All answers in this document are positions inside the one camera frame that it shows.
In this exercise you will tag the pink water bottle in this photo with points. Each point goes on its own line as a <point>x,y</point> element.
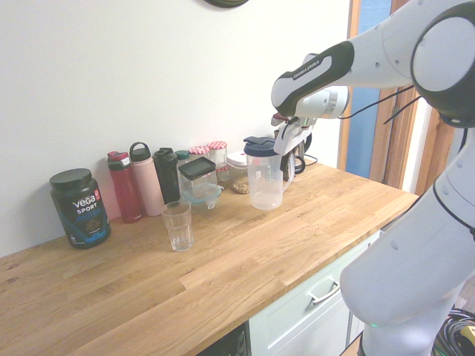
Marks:
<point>148,185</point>

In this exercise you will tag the green-lidded glass jar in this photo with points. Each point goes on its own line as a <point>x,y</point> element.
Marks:
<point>182,155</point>

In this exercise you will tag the clear drinking glass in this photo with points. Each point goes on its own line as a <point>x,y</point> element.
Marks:
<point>176,230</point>

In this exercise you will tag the blue door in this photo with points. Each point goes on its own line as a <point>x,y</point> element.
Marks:
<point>371,148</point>

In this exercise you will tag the glass jar red-checked lid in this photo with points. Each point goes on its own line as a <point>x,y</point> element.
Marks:
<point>199,151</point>
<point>217,148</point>

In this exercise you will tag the clear pitcher with blue lid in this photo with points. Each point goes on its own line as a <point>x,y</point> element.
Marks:
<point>263,185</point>

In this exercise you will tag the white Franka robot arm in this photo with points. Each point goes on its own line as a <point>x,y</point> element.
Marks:
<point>389,55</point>

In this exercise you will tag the red water bottle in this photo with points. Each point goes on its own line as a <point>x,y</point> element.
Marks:
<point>126,193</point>

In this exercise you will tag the black shaker bottle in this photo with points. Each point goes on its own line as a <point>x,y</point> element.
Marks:
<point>167,178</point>

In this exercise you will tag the white cabinet drawer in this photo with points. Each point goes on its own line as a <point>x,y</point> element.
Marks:
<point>289,322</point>

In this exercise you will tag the glass container teal-seal lid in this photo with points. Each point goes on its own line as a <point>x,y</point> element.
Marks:
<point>202,196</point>

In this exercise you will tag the square container dark lid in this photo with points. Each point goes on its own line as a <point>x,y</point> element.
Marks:
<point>196,167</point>

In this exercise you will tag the dark round wall clock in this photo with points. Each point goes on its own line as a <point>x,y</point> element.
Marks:
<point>224,3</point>

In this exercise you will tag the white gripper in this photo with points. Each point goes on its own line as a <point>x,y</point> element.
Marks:
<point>291,139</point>

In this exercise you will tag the black dishwasher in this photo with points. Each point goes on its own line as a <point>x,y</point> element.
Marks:
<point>234,345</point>

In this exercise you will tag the cereal container white lid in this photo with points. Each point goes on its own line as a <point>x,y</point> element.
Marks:
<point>237,178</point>

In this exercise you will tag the wooden door frame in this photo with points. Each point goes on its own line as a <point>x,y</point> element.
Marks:
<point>404,148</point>

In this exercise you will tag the small jar red-checked lid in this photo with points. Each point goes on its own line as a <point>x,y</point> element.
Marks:
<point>222,178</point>

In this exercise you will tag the black protein powder tub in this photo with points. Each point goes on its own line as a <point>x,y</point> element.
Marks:
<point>79,211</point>

